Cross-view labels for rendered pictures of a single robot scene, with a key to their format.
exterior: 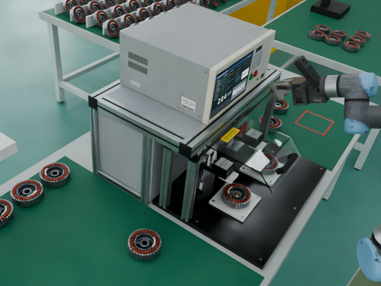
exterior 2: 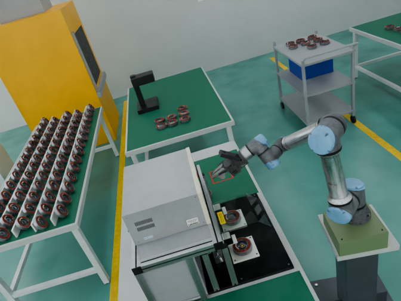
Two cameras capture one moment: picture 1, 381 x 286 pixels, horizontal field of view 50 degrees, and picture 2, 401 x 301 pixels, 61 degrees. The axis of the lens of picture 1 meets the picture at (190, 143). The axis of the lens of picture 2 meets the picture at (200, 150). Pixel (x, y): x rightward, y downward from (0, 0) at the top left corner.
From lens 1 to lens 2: 69 cm
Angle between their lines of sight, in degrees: 26
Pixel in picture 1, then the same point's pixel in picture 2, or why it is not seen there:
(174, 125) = (197, 238)
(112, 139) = (161, 280)
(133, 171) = (187, 287)
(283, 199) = (260, 226)
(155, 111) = (178, 241)
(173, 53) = (168, 202)
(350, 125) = (271, 164)
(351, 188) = not seen: hidden behind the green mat
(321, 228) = not seen: hidden behind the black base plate
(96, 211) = not seen: outside the picture
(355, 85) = (258, 146)
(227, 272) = (284, 286)
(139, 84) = (151, 236)
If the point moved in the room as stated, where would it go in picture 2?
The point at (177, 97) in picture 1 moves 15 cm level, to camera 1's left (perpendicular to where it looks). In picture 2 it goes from (183, 223) to (159, 242)
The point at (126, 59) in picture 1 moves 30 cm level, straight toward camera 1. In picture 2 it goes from (134, 229) to (179, 252)
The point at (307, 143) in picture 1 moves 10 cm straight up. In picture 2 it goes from (231, 189) to (228, 178)
